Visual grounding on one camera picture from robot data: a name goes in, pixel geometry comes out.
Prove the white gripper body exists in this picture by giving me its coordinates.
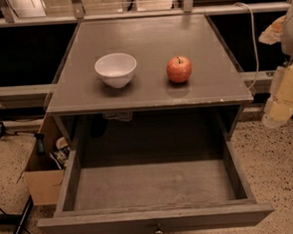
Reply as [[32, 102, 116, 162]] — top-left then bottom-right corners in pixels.
[[281, 12, 293, 58]]

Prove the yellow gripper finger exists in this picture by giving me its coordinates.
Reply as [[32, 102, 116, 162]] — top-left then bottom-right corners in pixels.
[[262, 63, 293, 128], [258, 15, 286, 45]]

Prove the red apple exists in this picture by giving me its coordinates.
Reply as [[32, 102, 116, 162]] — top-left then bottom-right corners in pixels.
[[166, 57, 193, 83]]

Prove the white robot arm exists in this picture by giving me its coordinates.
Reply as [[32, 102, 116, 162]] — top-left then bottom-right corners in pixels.
[[259, 0, 293, 128]]

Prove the open top drawer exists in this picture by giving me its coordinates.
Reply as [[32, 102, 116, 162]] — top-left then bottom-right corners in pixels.
[[38, 142, 274, 234]]

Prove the metal drawer knob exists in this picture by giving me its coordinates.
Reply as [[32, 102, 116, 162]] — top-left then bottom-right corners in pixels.
[[155, 225, 164, 234]]

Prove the grey wooden cabinet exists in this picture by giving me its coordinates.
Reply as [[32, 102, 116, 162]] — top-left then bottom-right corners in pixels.
[[47, 15, 253, 152]]

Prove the white ceramic bowl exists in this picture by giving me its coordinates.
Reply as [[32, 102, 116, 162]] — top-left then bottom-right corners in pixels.
[[94, 53, 137, 88]]

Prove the snack bag in box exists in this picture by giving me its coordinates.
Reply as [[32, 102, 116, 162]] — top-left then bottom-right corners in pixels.
[[50, 137, 70, 170]]

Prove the dark spray bottle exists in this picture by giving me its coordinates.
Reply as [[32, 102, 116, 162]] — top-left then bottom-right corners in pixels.
[[34, 133, 45, 156]]

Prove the cardboard box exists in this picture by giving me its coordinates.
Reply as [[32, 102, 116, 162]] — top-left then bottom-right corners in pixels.
[[24, 115, 65, 206]]

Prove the black floor stand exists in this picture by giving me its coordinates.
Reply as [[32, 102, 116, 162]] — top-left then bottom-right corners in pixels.
[[0, 196, 34, 234]]

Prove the white cable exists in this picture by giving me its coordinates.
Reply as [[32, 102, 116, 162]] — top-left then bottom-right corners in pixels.
[[233, 0, 262, 91]]

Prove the metal frame rail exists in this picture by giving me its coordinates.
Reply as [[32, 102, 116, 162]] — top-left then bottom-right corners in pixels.
[[0, 2, 290, 28]]

